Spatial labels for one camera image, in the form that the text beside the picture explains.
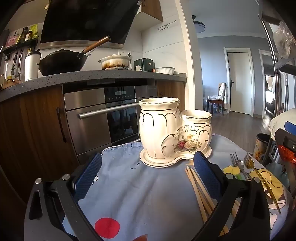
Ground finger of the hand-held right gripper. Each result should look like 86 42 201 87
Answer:
273 121 296 152

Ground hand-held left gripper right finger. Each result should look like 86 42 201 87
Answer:
193 151 271 241

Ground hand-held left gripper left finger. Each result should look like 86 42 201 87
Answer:
24 152 103 241

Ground beige chopstick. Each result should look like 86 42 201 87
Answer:
184 168 208 223
190 167 230 234
187 166 215 214

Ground green handled yellow tulip pick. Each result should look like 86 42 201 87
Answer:
231 165 247 181

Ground silver fork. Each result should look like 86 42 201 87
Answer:
230 153 246 178
234 152 252 181

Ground silver spoon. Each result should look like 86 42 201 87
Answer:
238 160 252 181

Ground white floral ceramic utensil holder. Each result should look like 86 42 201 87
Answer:
139 97 213 168

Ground orange mesh bag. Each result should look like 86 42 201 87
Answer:
277 144 296 173

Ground patterned trash bin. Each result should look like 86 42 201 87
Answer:
253 133 271 163

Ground grey blue bucket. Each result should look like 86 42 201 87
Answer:
265 162 290 189

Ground stainless steel built-in oven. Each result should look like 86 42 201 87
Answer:
63 85 158 156

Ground blue cartoon printed cloth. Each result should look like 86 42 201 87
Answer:
61 133 290 241

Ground white room door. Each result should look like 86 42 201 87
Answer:
228 52 252 115

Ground large wooden cabinet door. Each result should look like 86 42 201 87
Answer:
0 85 79 204

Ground metal storage rack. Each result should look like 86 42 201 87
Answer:
258 14 296 117

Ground chair with white cloth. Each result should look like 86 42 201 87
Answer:
206 82 229 115

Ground clear plastic bag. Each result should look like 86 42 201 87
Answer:
272 20 296 59

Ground narrow wooden cabinet door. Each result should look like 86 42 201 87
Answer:
157 80 186 112

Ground grey kitchen countertop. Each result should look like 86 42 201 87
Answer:
0 70 187 102

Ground white bowl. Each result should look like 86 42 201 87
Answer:
155 67 175 75

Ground white clay casserole pot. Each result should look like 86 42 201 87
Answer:
98 54 132 70

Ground white thermos bottle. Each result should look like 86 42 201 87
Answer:
24 50 42 81

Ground green kitchen appliance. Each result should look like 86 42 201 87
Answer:
134 58 156 72

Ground hanging kitchen tools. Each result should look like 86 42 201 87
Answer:
10 50 24 78

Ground round ceiling lamp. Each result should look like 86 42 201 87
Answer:
191 15 206 34

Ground black range hood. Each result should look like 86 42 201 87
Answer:
39 0 142 50

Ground black metal frame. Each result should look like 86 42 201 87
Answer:
261 139 279 166

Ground black wok with wooden handle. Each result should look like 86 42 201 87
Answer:
38 35 111 77

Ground black wall shelf with bottles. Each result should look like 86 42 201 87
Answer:
1 23 39 55

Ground wall towel rail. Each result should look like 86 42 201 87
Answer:
158 20 176 30

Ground wooden wall cabinet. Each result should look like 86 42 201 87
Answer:
136 0 163 22

